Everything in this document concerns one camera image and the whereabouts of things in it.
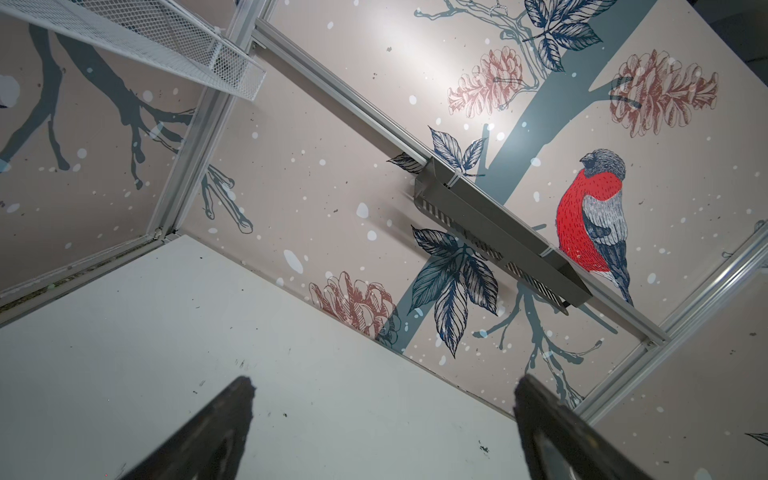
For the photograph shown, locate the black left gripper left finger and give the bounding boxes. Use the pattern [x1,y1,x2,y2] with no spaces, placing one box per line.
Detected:
[124,376,256,480]

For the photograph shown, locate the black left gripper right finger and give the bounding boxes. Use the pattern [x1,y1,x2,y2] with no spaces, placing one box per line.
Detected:
[514,374,650,480]

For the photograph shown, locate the white mesh wall shelf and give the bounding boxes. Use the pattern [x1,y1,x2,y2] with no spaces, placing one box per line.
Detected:
[1,0,266,101]

